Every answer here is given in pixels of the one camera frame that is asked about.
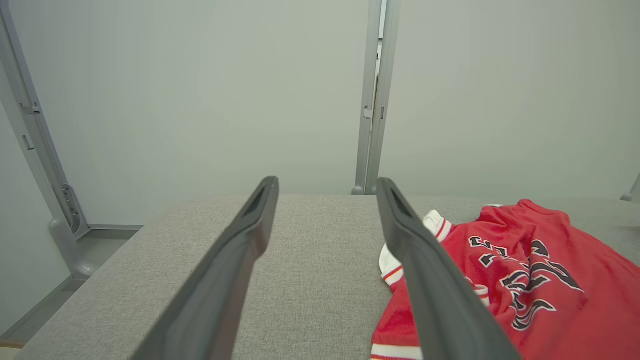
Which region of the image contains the grey corner partition post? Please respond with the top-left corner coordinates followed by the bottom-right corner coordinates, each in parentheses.
top-left (0, 0), bottom-right (98, 281)

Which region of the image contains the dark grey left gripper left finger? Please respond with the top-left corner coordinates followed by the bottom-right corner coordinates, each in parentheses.
top-left (130, 175), bottom-right (281, 360)

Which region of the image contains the grey partition post foot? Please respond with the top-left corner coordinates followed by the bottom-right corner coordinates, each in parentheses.
top-left (620, 174), bottom-right (640, 203)

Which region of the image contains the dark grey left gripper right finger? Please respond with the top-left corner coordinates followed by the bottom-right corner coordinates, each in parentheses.
top-left (376, 177), bottom-right (523, 360)

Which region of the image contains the red white basketball jersey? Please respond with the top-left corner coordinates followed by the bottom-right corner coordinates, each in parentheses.
top-left (370, 198), bottom-right (640, 360)

